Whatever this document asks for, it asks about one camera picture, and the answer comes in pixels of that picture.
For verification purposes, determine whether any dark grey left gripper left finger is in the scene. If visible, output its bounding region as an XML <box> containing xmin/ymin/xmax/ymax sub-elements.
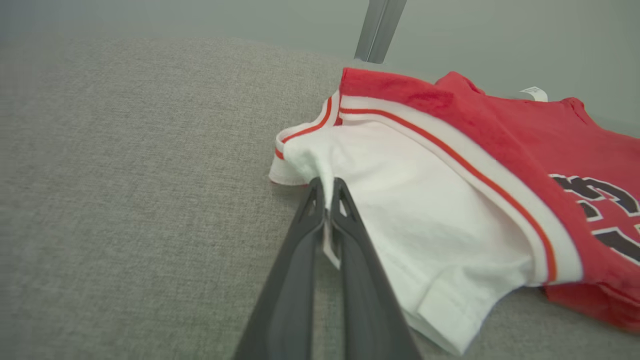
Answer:
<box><xmin>232</xmin><ymin>177</ymin><xmax>326</xmax><ymax>360</ymax></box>

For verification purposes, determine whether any grey metal partition post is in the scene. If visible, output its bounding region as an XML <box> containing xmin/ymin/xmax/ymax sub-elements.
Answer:
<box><xmin>354</xmin><ymin>0</ymin><xmax>407</xmax><ymax>65</ymax></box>

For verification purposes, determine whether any red and white numbered jersey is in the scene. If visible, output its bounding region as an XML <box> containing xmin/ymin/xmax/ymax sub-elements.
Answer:
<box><xmin>268</xmin><ymin>67</ymin><xmax>640</xmax><ymax>357</ymax></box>

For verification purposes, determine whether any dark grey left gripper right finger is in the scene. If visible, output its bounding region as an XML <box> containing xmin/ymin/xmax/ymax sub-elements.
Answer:
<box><xmin>330</xmin><ymin>177</ymin><xmax>424</xmax><ymax>360</ymax></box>

